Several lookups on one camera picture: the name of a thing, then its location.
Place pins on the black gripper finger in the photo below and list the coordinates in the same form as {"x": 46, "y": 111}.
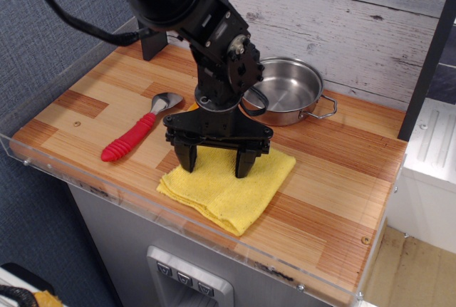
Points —
{"x": 244, "y": 162}
{"x": 187, "y": 155}

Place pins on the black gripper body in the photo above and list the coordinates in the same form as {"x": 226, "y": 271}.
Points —
{"x": 233, "y": 130}

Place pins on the yellow cloth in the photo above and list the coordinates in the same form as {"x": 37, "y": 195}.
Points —
{"x": 212, "y": 189}

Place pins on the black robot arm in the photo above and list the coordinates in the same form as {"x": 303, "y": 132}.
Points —
{"x": 228, "y": 65}

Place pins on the toy bread loaf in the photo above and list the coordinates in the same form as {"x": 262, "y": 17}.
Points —
{"x": 194, "y": 106}

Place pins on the stainless steel pot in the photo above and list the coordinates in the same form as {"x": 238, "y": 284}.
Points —
{"x": 288, "y": 94}

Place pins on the clear acrylic table guard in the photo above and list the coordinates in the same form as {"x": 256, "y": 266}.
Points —
{"x": 65, "y": 234}

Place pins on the grey cabinet with button panel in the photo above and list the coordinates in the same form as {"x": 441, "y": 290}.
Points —
{"x": 152, "y": 265}

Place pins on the white ridged side unit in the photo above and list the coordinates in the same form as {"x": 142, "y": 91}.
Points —
{"x": 422, "y": 204}

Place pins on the black yellow object bottom left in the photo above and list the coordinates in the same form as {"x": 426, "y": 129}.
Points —
{"x": 21, "y": 287}

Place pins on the red handled metal spoon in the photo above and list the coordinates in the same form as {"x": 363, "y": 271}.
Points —
{"x": 123, "y": 145}

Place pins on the dark grey right post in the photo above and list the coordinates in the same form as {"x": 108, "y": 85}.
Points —
{"x": 432, "y": 58}

